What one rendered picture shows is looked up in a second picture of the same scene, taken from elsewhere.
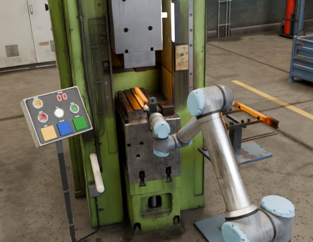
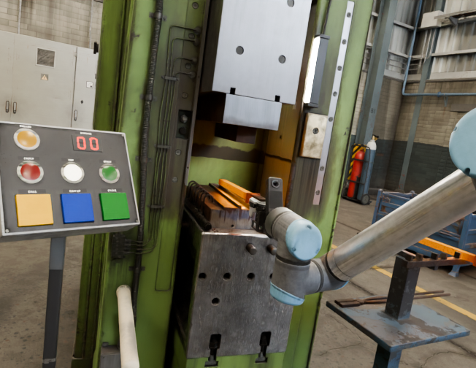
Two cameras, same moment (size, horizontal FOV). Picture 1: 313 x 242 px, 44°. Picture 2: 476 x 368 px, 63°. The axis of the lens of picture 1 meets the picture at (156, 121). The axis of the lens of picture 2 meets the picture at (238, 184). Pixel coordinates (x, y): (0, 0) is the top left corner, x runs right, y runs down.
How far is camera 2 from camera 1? 1.28 m
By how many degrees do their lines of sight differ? 16
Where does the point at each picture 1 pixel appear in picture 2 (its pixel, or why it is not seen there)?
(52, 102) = (62, 147)
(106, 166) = (144, 315)
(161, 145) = (295, 276)
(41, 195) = (9, 358)
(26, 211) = not seen: outside the picture
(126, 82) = (202, 174)
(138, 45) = (255, 85)
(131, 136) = (210, 258)
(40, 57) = not seen: hidden behind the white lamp
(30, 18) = (72, 125)
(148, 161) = (231, 315)
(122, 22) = (236, 33)
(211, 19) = not seen: hidden behind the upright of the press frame
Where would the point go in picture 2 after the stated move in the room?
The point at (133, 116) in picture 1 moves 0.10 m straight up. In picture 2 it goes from (220, 220) to (224, 192)
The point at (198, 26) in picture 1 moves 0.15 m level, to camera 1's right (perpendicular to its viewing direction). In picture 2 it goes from (347, 91) to (382, 96)
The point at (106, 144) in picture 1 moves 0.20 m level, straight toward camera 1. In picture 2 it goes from (153, 271) to (155, 296)
